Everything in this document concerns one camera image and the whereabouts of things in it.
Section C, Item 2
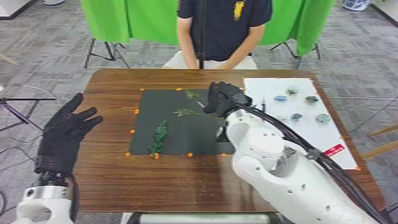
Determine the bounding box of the black metal stand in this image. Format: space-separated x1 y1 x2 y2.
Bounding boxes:
269 40 324 70
83 37 132 70

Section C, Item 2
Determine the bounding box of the white sheet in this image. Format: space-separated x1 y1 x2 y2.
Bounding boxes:
243 77 362 171

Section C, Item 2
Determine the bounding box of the dark mat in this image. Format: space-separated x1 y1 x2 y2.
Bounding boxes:
127 88 237 156

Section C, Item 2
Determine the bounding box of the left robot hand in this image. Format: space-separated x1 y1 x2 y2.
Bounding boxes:
33 92 106 176

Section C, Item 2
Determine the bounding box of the black tripod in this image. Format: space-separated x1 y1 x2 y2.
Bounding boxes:
0 96 60 133

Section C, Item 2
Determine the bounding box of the small green sprig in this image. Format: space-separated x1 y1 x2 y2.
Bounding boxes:
171 107 205 118
184 89 205 101

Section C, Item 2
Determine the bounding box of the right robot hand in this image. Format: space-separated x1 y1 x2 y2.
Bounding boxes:
202 80 255 118

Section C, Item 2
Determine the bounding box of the person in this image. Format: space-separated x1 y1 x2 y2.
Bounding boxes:
161 0 276 71

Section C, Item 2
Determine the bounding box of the blue and white vase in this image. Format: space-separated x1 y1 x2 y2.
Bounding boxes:
342 0 374 13

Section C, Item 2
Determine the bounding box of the large green sprig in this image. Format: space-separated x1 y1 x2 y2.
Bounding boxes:
147 119 171 160

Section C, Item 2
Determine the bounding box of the pale grey bar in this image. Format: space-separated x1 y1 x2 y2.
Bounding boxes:
127 212 282 224

